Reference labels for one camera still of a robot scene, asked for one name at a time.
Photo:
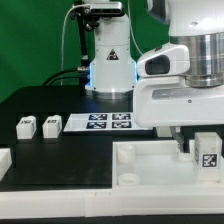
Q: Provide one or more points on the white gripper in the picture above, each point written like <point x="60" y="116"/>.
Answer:
<point x="167" y="102"/>

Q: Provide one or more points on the white square tabletop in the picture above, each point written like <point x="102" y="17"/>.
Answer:
<point x="155" y="163"/>

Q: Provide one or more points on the white obstacle fence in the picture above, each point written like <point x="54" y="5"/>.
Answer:
<point x="115" y="201"/>

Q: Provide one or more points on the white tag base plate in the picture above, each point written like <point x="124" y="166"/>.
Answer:
<point x="83" y="122"/>

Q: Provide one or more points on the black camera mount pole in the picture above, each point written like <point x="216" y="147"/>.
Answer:
<point x="86" y="23"/>

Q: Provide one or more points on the grey camera on mount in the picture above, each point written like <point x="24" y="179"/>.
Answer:
<point x="106" y="8"/>

